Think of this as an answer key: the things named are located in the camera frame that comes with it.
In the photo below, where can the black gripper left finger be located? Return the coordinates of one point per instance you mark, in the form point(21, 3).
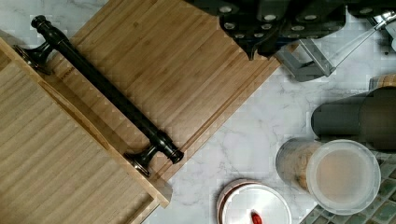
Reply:
point(238, 19)

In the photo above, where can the dark grey canister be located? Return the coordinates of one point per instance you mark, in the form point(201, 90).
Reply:
point(368, 118)

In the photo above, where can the clear jar of pasta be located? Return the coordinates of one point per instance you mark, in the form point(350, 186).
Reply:
point(343, 176)

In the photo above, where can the bamboo cutting board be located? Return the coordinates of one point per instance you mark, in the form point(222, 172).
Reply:
point(173, 62)

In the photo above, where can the silver toaster oven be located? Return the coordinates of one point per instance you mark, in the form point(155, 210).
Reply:
point(319, 57)

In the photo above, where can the black metal drawer handle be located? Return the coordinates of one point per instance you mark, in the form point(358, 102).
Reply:
point(56, 39)

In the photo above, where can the bamboo drawer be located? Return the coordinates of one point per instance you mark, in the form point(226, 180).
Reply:
point(56, 167)

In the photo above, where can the white round lidded container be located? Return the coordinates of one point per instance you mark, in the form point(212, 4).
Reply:
point(247, 201)

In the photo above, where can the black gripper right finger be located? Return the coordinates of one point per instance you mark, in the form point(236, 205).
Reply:
point(290, 20)

